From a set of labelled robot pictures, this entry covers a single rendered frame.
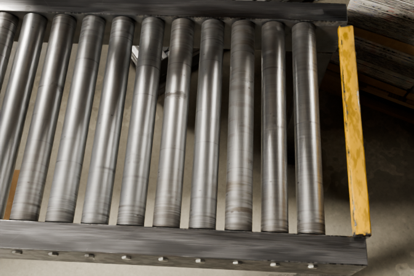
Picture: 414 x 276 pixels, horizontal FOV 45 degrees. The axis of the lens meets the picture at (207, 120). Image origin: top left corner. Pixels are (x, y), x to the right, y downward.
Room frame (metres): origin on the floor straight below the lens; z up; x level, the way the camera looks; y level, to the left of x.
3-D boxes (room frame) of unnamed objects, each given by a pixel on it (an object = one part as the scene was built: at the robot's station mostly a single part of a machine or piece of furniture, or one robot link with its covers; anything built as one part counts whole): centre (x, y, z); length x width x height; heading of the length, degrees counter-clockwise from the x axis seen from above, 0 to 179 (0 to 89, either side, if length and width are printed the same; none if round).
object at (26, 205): (0.45, 0.32, 0.77); 0.47 x 0.05 x 0.05; 175
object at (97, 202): (0.44, 0.19, 0.77); 0.47 x 0.05 x 0.05; 175
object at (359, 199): (0.39, -0.28, 0.81); 0.43 x 0.03 x 0.02; 175
